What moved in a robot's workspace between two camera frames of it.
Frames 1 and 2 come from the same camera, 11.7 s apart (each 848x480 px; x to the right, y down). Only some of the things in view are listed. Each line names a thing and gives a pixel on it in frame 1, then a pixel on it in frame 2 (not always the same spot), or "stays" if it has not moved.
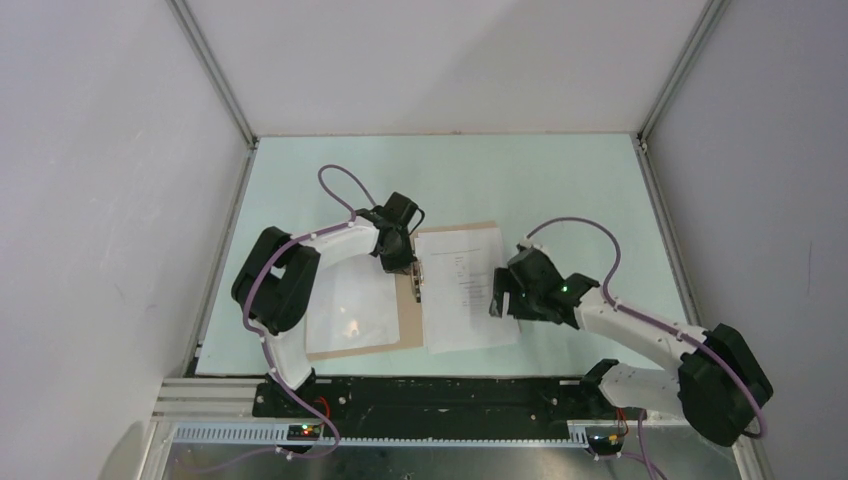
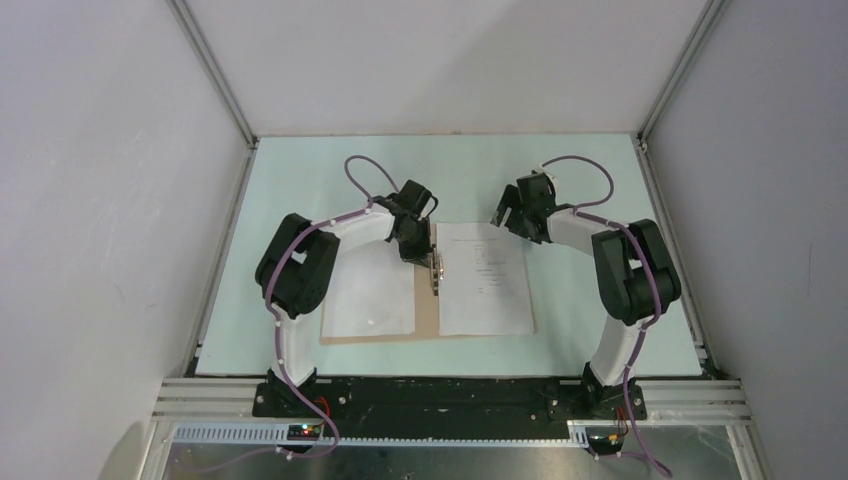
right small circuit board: [605, 444] stays
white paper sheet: [459, 268] stays
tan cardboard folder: [409, 318] -> [426, 329]
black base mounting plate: [437, 406] stays
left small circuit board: [302, 432] stays
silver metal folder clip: [417, 278] -> [438, 272]
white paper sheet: [355, 305] stays
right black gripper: [506, 282] -> [510, 198]
